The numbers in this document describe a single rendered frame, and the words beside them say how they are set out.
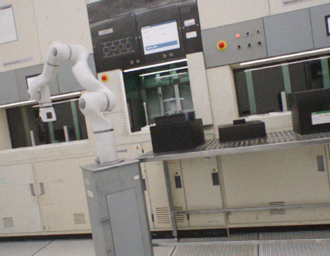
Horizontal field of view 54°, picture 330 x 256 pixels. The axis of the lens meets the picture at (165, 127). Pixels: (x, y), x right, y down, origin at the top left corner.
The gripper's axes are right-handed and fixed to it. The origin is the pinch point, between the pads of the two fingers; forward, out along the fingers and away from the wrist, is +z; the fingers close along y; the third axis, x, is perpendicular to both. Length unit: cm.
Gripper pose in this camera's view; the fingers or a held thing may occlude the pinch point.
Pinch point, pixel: (49, 128)
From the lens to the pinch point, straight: 246.0
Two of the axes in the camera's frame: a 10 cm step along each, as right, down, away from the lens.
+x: -7.5, 0.8, 6.6
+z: 1.5, 9.9, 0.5
